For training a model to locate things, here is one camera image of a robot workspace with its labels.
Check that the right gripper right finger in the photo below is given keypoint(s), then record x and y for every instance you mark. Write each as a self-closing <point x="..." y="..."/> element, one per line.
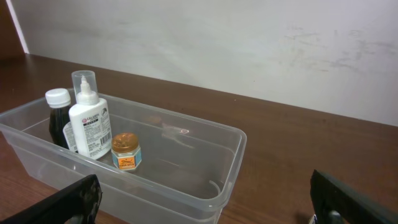
<point x="335" y="202"/>

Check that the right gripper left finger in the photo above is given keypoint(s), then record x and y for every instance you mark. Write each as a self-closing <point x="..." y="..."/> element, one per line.
<point x="77" y="203"/>

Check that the small gold-lidded balm jar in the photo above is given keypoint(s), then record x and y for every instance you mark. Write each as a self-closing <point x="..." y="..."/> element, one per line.
<point x="126" y="151"/>

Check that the white lotion bottle clear cap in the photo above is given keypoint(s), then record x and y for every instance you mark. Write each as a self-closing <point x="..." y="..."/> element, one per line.
<point x="89" y="117"/>

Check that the dark bottle white cap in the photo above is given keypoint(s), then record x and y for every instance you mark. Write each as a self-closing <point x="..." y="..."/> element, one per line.
<point x="60" y="127"/>

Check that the clear plastic container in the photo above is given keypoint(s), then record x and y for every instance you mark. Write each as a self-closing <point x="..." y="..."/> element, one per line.
<point x="187" y="173"/>

